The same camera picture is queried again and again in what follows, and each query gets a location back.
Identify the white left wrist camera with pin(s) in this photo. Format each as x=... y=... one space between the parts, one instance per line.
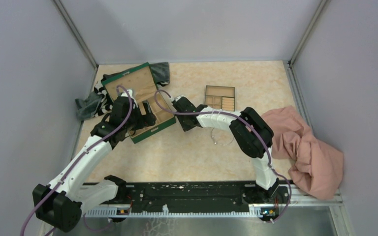
x=129 y=93

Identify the left aluminium frame post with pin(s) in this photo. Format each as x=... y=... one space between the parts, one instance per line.
x=75 y=32

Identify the green jewelry box with lid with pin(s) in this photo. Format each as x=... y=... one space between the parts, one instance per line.
x=140 y=79

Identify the aluminium frame post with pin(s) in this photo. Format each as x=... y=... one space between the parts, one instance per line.
x=309 y=30
x=75 y=32

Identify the pink cloth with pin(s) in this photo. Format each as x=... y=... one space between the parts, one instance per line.
x=318 y=167

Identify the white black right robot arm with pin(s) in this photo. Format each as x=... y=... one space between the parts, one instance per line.
x=251 y=132

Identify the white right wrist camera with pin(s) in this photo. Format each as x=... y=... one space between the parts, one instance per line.
x=178 y=98

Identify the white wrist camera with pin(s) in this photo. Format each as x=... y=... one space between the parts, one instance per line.
x=129 y=93
x=178 y=98

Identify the right aluminium frame post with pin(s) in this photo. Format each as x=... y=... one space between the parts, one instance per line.
x=309 y=30

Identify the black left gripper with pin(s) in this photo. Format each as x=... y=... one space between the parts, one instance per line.
x=147 y=120

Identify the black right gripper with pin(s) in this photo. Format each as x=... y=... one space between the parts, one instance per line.
x=185 y=128

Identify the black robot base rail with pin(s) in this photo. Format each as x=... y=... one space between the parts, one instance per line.
x=214 y=198

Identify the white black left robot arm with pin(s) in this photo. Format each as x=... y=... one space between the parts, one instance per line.
x=62 y=202

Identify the green compartment jewelry tray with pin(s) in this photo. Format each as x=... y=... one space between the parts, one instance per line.
x=220 y=97

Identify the grey-green zebra plush towel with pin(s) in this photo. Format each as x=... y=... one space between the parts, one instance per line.
x=97 y=102

